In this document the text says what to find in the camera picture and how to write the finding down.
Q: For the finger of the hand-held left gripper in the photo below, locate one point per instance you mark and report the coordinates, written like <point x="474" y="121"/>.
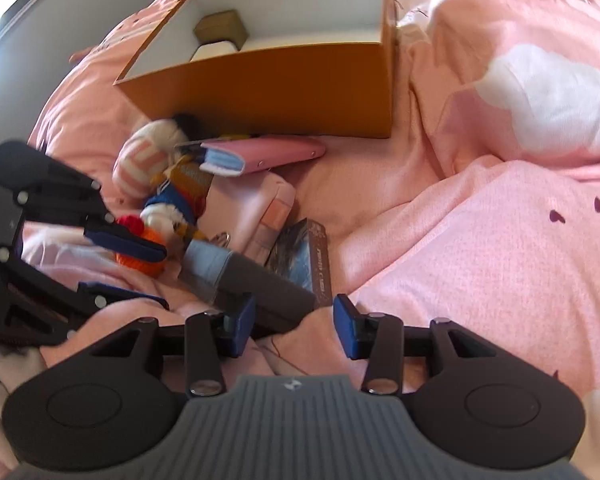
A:
<point x="130" y="246"/>
<point x="125" y="294"/>

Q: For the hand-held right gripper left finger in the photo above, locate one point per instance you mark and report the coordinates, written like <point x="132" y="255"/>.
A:
<point x="242" y="327"/>

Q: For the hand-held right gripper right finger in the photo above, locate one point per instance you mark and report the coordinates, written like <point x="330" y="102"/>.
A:
<point x="344" y="327"/>

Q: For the orange knitted toy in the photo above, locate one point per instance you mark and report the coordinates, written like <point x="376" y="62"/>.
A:
<point x="136" y="266"/>

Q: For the dark grey box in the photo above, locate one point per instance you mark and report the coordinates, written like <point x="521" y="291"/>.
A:
<point x="260" y="285"/>

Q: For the plush doll with pink stripes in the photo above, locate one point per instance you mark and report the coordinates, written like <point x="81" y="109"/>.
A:
<point x="140" y="160"/>

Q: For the orange cardboard box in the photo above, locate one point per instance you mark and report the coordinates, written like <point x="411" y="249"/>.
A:
<point x="280" y="90"/>

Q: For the black card box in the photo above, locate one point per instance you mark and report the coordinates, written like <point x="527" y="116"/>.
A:
<point x="300" y="255"/>

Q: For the pink pouch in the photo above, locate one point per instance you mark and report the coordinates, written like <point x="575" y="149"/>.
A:
<point x="250" y="205"/>

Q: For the blue face mask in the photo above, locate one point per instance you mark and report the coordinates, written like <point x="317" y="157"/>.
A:
<point x="225" y="165"/>

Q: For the pink printed blanket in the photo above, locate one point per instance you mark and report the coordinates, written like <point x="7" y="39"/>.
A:
<point x="480" y="235"/>

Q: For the pink wallet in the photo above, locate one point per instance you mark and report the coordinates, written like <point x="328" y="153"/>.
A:
<point x="280" y="152"/>

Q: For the small gold box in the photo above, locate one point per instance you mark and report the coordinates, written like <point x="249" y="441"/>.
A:
<point x="220" y="27"/>

